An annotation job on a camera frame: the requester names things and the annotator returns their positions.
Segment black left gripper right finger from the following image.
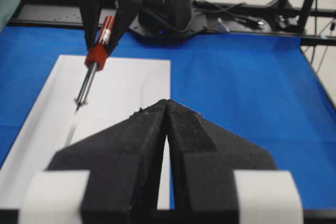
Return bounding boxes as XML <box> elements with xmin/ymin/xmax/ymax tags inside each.
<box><xmin>166</xmin><ymin>100</ymin><xmax>277</xmax><ymax>214</ymax></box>

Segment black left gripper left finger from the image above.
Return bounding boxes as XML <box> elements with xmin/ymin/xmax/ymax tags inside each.
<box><xmin>47</xmin><ymin>99</ymin><xmax>167</xmax><ymax>223</ymax></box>

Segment red handled soldering iron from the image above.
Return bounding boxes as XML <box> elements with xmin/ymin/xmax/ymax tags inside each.
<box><xmin>74</xmin><ymin>15</ymin><xmax>114</xmax><ymax>113</ymax></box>

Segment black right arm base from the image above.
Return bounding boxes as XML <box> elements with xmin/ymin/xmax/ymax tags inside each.
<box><xmin>130</xmin><ymin>0</ymin><xmax>218</xmax><ymax>42</ymax></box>

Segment large white foam board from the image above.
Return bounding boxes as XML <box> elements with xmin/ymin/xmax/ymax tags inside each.
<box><xmin>1</xmin><ymin>55</ymin><xmax>171</xmax><ymax>209</ymax></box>

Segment blue table cloth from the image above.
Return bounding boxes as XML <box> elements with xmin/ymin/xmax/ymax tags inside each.
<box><xmin>1</xmin><ymin>27</ymin><xmax>335</xmax><ymax>209</ymax></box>

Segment black loose cables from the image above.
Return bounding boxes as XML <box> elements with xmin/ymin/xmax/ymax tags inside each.
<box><xmin>194</xmin><ymin>0</ymin><xmax>266</xmax><ymax>29</ymax></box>

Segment black aluminium frame rail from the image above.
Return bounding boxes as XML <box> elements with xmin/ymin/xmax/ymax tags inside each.
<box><xmin>8</xmin><ymin>0</ymin><xmax>335</xmax><ymax>46</ymax></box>

